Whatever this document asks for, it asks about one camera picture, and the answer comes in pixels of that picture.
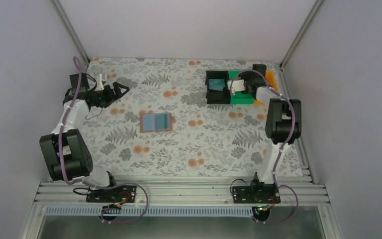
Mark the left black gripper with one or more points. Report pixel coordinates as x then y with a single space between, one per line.
111 93

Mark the teal credit card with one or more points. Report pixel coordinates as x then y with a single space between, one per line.
216 84
162 122

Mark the orange leather card holder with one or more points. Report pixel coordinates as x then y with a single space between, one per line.
147 123

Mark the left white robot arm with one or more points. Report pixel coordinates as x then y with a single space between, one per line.
65 152

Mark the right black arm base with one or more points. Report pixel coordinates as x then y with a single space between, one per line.
263 196

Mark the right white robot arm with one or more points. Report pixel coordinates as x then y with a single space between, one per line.
283 122

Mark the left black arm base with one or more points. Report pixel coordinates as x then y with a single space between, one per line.
115 197

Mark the green plastic bin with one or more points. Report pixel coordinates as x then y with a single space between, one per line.
239 98

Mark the orange plastic bin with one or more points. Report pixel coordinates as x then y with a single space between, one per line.
270 80

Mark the black plastic bin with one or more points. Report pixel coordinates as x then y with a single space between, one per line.
217 97

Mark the floral table mat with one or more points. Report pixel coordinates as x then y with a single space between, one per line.
206 140

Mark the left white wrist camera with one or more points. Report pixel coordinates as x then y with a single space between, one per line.
100 81

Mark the aluminium mounting rail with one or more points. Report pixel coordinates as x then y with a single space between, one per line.
188 191

